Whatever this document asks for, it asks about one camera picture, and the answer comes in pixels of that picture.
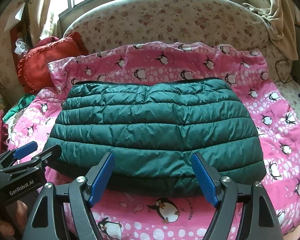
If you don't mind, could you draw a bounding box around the green quilted puffer jacket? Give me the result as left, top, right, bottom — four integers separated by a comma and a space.
45, 78, 266, 197

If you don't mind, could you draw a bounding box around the person's left hand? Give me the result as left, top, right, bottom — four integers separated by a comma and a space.
0, 200, 28, 239

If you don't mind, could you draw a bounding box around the green cloth at bedside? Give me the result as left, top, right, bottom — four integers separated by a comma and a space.
2, 94, 36, 123

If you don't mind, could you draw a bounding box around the pink penguin fleece blanket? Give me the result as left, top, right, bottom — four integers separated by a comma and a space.
8, 42, 300, 239

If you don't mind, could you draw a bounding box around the red ruffled pillow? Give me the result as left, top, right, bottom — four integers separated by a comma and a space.
15, 32, 88, 94

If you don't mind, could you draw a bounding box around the clear plastic bag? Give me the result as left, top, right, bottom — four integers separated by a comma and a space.
14, 38, 31, 56

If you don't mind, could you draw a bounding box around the beige window curtain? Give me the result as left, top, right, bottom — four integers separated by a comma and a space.
28, 0, 60, 46

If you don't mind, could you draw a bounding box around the beige crumpled cloth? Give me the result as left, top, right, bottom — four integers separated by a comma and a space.
243, 0, 299, 61

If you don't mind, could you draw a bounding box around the floral beige bed sheet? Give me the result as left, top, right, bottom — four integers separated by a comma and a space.
65, 0, 300, 120

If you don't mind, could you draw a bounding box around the black cable on bed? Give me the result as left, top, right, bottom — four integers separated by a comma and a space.
274, 58, 294, 85

